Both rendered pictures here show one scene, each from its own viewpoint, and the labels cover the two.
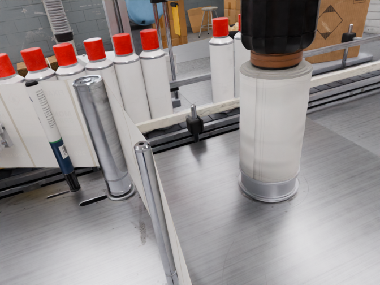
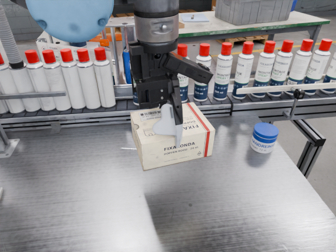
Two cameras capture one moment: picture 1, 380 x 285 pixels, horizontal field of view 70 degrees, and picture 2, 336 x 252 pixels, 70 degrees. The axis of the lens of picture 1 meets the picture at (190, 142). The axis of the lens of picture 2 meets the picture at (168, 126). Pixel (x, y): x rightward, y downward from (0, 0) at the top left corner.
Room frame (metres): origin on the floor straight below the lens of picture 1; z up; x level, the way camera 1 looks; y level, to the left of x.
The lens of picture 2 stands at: (1.15, 0.76, 1.33)
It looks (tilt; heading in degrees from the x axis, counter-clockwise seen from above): 36 degrees down; 191
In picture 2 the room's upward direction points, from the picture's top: straight up
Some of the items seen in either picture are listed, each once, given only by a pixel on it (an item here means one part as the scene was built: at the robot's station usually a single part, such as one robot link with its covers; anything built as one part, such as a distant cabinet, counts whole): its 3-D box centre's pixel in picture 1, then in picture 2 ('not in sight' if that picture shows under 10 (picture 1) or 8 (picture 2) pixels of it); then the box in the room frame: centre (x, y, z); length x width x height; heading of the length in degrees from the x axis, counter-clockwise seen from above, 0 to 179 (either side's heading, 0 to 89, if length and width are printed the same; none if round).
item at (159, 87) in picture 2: not in sight; (155, 72); (0.73, 0.65, 1.14); 0.09 x 0.08 x 0.12; 118
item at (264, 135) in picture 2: not in sight; (263, 137); (0.52, 0.94, 0.87); 0.07 x 0.07 x 0.07
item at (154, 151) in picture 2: not in sight; (170, 133); (0.72, 0.68, 0.99); 0.16 x 0.12 x 0.07; 118
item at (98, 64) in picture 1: (107, 93); (24, 82); (0.53, 0.15, 0.98); 0.05 x 0.05 x 0.20
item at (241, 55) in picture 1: (245, 61); not in sight; (0.63, -0.15, 0.98); 0.05 x 0.05 x 0.20
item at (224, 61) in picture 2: not in sight; (223, 72); (0.32, 0.80, 0.98); 0.05 x 0.05 x 0.20
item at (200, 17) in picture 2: not in sight; (194, 17); (-1.39, 0.53, 0.81); 0.32 x 0.24 x 0.01; 14
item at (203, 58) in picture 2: not in sight; (202, 73); (0.34, 0.73, 0.98); 0.05 x 0.05 x 0.20
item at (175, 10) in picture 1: (176, 18); not in sight; (0.60, 0.00, 1.09); 0.03 x 0.01 x 0.06; 18
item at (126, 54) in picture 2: not in sight; (129, 71); (0.38, 0.47, 0.98); 0.03 x 0.03 x 0.16
